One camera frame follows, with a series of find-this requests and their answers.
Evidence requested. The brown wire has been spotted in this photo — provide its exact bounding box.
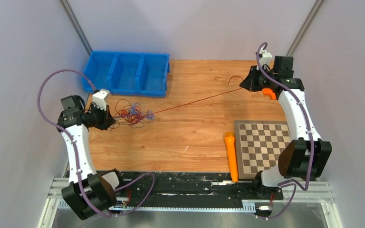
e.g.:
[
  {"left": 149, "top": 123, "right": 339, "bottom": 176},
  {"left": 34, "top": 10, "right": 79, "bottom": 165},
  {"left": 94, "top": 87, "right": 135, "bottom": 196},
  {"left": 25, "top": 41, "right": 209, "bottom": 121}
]
[{"left": 108, "top": 99, "right": 145, "bottom": 130}]

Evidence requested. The red wire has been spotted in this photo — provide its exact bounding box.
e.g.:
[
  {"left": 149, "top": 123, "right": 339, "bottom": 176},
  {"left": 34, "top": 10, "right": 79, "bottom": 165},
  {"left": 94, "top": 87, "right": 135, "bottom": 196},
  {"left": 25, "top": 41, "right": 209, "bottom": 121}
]
[{"left": 115, "top": 75, "right": 245, "bottom": 126}]

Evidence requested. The blue wire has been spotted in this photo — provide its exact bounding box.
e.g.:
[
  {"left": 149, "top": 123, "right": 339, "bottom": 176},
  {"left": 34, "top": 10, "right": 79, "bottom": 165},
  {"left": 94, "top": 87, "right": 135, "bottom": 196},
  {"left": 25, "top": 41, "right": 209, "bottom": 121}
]
[{"left": 126, "top": 102, "right": 155, "bottom": 122}]

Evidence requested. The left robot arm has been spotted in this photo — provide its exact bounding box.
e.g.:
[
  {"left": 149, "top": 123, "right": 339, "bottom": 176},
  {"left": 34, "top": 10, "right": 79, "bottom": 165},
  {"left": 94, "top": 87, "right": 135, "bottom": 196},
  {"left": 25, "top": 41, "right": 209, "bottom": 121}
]
[{"left": 57, "top": 91, "right": 126, "bottom": 220}]

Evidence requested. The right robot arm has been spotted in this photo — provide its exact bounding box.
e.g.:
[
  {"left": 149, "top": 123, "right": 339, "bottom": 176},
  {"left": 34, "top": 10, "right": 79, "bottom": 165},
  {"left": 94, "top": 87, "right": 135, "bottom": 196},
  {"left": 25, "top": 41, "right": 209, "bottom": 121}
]
[{"left": 240, "top": 54, "right": 332, "bottom": 199}]

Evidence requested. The orange curved piece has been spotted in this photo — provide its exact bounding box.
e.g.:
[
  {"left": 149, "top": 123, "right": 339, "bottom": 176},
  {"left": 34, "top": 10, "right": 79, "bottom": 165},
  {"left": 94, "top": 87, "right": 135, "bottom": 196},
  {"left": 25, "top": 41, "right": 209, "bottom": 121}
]
[{"left": 262, "top": 88, "right": 277, "bottom": 100}]

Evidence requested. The blue three-compartment bin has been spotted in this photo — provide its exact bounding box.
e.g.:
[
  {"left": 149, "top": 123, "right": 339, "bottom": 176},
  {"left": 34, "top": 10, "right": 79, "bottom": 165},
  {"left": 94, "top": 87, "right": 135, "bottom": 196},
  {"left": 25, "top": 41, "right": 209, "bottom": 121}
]
[{"left": 83, "top": 51, "right": 170, "bottom": 97}]

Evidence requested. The orange cylinder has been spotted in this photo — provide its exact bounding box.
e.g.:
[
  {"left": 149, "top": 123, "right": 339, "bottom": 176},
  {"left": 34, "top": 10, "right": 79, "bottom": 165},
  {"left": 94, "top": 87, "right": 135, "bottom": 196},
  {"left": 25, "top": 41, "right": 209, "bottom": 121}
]
[{"left": 224, "top": 132, "right": 239, "bottom": 182}]

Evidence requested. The wooden chessboard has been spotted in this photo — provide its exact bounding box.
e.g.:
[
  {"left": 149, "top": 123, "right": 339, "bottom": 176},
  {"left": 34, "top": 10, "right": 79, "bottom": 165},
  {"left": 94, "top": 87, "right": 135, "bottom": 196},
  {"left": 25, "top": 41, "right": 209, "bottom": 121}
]
[{"left": 233, "top": 120, "right": 291, "bottom": 180}]

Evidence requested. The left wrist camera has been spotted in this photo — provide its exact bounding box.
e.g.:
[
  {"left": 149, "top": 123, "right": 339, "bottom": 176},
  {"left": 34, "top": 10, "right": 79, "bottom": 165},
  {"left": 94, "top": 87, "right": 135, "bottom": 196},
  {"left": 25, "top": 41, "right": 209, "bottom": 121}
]
[{"left": 92, "top": 89, "right": 111, "bottom": 111}]

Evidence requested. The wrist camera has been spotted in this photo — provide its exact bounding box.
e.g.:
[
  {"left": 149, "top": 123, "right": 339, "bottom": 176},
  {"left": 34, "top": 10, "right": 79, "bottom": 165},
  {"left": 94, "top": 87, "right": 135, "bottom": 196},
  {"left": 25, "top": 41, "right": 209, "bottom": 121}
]
[
  {"left": 92, "top": 89, "right": 111, "bottom": 111},
  {"left": 259, "top": 49, "right": 273, "bottom": 67}
]

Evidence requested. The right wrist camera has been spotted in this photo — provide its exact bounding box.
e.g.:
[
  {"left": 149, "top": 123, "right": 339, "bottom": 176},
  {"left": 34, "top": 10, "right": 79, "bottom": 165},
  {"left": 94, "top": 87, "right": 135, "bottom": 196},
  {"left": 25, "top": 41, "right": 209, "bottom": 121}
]
[{"left": 259, "top": 49, "right": 273, "bottom": 67}]

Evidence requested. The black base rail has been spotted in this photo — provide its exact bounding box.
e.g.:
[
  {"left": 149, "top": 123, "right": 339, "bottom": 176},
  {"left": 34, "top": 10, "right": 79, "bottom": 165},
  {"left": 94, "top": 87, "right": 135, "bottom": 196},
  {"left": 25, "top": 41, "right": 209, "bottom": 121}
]
[{"left": 115, "top": 171, "right": 283, "bottom": 209}]

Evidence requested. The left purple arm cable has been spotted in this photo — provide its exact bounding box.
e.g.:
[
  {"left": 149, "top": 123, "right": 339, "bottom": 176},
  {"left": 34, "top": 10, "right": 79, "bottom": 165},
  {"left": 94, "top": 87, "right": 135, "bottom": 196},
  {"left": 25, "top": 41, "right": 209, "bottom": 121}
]
[{"left": 37, "top": 69, "right": 155, "bottom": 219}]

